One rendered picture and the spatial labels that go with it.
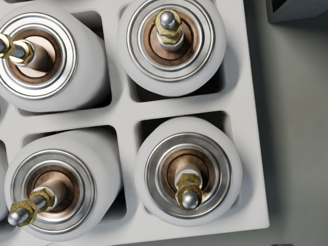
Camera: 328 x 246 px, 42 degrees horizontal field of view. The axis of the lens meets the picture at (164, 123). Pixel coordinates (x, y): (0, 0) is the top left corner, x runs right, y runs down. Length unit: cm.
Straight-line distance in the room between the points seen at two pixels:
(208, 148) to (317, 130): 31
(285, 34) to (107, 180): 36
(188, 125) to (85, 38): 12
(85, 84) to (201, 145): 11
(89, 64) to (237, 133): 17
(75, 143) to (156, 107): 10
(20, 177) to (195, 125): 16
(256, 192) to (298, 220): 22
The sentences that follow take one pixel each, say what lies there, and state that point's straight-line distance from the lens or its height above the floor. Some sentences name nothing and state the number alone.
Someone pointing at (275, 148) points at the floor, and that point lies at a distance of 64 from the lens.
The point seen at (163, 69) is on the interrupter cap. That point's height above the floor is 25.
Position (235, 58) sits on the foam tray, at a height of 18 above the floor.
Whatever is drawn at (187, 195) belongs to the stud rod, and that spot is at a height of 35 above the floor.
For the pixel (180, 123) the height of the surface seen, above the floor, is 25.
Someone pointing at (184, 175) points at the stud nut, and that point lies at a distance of 32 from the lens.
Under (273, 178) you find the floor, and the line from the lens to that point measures 64.
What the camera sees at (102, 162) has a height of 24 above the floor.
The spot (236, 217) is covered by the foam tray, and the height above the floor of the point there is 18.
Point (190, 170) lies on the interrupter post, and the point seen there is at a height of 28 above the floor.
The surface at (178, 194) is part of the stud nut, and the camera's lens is 29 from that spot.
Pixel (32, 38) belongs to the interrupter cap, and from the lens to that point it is 39.
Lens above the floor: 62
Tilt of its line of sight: 86 degrees down
